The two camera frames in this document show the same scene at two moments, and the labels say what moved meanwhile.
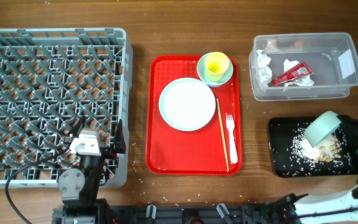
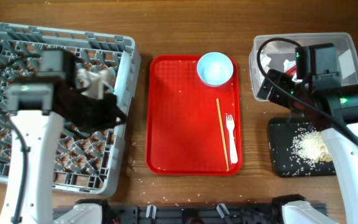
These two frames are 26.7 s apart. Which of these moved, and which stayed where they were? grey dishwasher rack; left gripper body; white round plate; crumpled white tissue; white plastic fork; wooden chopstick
Moved: white round plate; left gripper body
Stayed: crumpled white tissue; white plastic fork; grey dishwasher rack; wooden chopstick
